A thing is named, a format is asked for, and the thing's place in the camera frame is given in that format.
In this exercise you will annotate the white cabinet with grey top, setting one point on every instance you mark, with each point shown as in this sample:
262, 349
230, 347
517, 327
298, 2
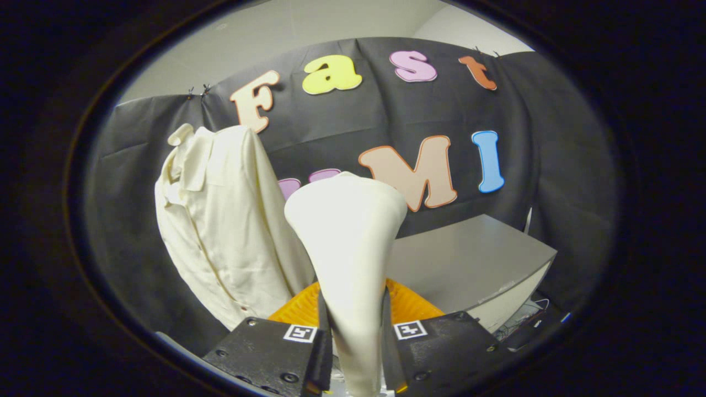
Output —
469, 259

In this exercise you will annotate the white clothes hanger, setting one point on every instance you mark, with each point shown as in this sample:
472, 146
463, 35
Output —
181, 134

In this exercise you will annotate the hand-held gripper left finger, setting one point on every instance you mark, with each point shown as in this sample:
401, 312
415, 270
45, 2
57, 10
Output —
270, 353

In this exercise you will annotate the cream button shirt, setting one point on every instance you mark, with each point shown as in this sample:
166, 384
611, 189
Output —
220, 231

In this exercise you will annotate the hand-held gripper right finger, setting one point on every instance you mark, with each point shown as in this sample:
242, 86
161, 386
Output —
447, 353

